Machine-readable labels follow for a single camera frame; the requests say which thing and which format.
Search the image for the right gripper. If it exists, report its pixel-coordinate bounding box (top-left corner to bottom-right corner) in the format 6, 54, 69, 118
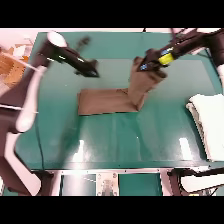
139, 48, 168, 72

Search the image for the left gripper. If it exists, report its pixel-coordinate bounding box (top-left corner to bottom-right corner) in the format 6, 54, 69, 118
73, 58, 101, 79

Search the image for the brown shirt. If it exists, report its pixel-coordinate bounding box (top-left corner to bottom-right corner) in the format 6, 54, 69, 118
77, 56, 168, 117

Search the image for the white garment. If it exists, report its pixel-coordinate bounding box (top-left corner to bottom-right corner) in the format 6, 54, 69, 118
185, 93, 224, 163

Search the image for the black cable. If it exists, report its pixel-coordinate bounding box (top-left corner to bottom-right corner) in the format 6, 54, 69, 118
34, 121, 46, 172

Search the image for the silver frame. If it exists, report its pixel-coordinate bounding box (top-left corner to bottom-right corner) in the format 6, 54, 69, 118
29, 168, 224, 197

